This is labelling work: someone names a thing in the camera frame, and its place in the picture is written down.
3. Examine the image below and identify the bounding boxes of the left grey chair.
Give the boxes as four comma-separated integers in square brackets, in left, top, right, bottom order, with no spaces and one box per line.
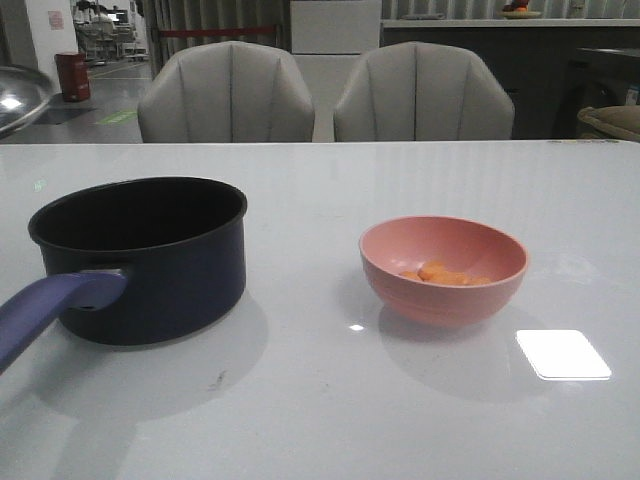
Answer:
[137,41,315,143]

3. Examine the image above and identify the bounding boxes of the glass pot lid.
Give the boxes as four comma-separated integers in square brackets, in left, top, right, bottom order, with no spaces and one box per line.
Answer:
[1,65,54,138]

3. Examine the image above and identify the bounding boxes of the pink bowl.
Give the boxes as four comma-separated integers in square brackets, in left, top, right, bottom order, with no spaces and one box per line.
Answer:
[359,216,529,327]

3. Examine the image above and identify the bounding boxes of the red barrier belt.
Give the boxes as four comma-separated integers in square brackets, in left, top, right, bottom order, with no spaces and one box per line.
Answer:
[158,25,279,38]

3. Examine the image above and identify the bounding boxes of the grey chair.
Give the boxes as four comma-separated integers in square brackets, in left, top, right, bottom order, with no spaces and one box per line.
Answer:
[137,41,315,143]
[333,42,515,142]

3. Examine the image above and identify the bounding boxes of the black appliance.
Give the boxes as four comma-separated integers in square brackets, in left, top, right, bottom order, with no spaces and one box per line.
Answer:
[556,48,639,138]

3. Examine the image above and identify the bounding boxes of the white refrigerator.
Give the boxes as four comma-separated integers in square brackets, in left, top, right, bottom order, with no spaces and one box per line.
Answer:
[290,1,382,142]

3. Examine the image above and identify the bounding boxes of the dark blue pot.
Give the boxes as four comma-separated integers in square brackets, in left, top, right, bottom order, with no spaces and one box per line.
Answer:
[1,177,248,367]

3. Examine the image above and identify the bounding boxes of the red trash bin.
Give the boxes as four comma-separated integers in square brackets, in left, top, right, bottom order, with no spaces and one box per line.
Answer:
[55,52,90,102]

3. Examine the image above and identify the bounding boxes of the fruit plate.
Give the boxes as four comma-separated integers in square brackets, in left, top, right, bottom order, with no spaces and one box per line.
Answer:
[500,0,541,19]

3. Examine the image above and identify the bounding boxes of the dark kitchen counter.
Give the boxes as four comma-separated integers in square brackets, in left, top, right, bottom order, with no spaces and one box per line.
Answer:
[380,18,639,139]

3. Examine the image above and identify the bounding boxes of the grey curtain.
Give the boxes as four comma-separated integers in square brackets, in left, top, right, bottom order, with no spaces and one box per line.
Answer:
[141,0,291,75]

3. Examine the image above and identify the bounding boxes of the beige sofa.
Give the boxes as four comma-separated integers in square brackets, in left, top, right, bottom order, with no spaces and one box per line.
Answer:
[577,105,639,142]

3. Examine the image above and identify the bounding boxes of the orange ham slices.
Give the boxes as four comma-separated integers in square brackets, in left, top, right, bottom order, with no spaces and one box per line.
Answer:
[399,261,492,286]

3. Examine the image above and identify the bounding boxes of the right grey chair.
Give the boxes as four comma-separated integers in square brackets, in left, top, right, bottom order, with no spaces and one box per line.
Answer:
[333,42,515,142]

